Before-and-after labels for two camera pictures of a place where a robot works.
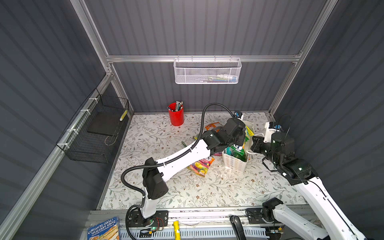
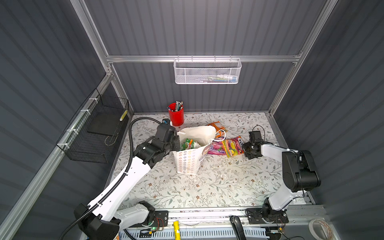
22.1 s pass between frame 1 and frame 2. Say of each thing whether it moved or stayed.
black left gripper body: moved
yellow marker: stayed
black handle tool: stayed
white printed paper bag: moved
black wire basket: stayed
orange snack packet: stayed
